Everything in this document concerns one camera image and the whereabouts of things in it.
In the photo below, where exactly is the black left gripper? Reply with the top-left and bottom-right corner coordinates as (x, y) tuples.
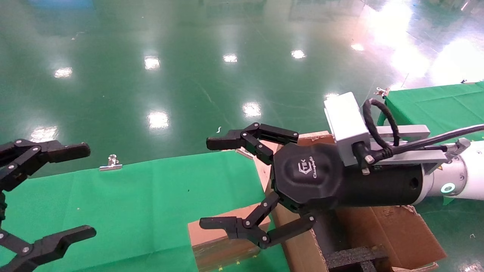
(0, 139), (97, 272)

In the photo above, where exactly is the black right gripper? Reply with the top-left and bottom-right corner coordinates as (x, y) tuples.
(199, 122), (425, 250)

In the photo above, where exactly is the small brown cardboard box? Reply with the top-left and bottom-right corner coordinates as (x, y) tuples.
(187, 202), (273, 272)

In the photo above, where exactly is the large open brown carton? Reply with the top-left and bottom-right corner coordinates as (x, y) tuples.
(253, 130), (447, 272)

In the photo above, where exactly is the large green table cloth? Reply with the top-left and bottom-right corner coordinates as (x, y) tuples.
(0, 150), (290, 272)

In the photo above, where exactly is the black foam insert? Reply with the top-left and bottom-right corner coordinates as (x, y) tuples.
(314, 210), (392, 272)

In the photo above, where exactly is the green cloth on side table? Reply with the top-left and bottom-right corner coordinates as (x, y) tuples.
(377, 81), (484, 206)

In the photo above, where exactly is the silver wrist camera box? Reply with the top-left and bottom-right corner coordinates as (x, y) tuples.
(324, 92), (372, 167)

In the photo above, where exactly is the grey camera mounting bracket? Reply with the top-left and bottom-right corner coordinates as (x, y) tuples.
(369, 125), (449, 175)

